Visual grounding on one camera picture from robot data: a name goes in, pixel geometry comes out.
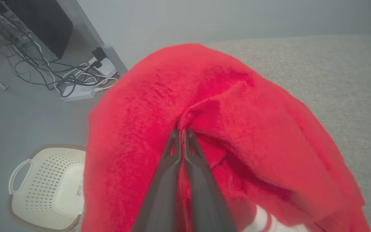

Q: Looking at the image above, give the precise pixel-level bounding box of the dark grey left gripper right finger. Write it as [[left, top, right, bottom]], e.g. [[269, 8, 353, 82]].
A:
[[184, 130, 237, 232]]

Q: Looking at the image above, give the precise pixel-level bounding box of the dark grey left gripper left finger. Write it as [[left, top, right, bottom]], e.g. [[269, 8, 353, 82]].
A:
[[131, 130, 182, 232]]

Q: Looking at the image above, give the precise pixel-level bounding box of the red jersey with number print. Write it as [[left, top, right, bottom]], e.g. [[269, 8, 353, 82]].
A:
[[81, 43, 371, 232]]

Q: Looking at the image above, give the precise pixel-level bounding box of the cream perforated laundry basket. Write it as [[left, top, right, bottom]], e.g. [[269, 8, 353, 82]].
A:
[[8, 144, 87, 232]]

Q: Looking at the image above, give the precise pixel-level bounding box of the long white power strip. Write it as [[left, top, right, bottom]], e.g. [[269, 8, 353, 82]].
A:
[[61, 82, 96, 102]]

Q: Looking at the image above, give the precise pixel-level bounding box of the short white power strip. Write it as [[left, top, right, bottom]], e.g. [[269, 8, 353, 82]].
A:
[[88, 56, 117, 78]]

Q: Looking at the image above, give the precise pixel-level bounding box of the black plug adapter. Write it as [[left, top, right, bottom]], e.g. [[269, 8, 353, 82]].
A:
[[92, 47, 108, 62]]

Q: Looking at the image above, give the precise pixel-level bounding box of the grey metal desk leg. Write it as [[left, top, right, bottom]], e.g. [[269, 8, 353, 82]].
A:
[[56, 0, 128, 74]]

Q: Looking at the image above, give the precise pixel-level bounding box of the grey fabric sofa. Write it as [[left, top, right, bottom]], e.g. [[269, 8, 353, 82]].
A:
[[205, 34, 371, 232]]

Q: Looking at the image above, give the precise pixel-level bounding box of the black computer tower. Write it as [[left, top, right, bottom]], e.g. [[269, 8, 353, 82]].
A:
[[0, 0, 74, 62]]

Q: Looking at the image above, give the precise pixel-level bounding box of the white floor cable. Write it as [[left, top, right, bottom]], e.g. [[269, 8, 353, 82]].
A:
[[0, 2, 119, 94]]

